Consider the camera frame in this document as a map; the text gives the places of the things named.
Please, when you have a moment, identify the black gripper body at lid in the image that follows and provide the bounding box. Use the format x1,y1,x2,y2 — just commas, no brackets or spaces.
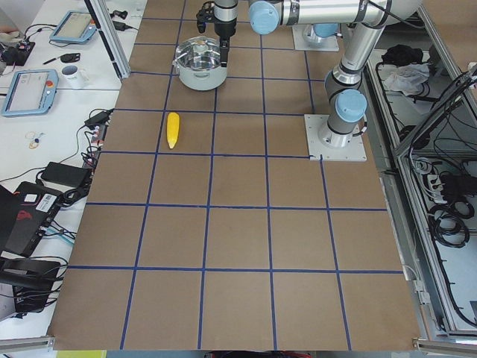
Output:
214,19,236,41

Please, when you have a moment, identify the glass pot lid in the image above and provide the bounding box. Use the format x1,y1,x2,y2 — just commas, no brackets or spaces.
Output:
174,36,221,71

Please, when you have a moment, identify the yellow corn cob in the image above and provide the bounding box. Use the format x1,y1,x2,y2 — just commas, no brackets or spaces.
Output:
166,112,180,149

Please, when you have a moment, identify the silver robot arm holding corn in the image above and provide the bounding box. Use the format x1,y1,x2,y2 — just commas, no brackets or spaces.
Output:
319,1,421,149

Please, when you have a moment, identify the silver robot arm holding lid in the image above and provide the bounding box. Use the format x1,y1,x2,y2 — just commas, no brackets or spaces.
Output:
248,0,422,74

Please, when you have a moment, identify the pale green cooking pot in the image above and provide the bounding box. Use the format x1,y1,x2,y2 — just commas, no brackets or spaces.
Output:
173,60,227,91

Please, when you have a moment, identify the blue teach pendant far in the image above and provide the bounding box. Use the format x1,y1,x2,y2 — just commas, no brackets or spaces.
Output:
50,10,97,44

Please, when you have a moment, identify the blue teach pendant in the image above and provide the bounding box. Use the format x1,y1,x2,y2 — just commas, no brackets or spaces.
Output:
1,69,59,117
50,10,97,44

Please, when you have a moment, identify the white mug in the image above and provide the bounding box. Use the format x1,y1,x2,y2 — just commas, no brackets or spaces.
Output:
61,65,89,90

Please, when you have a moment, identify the brown gridded table mat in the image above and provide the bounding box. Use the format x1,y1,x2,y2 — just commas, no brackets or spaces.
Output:
48,1,419,351

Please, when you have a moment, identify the blue teach pendant near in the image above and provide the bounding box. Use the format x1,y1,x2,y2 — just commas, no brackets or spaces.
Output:
1,69,59,117

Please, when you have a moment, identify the black power brick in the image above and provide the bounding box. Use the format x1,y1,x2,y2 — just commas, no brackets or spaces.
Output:
41,162,92,187

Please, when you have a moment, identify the second grey arm base plate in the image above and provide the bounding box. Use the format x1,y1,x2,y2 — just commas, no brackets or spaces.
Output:
292,23,339,52

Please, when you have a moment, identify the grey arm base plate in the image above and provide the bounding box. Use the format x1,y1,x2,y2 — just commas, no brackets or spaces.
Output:
304,114,367,162

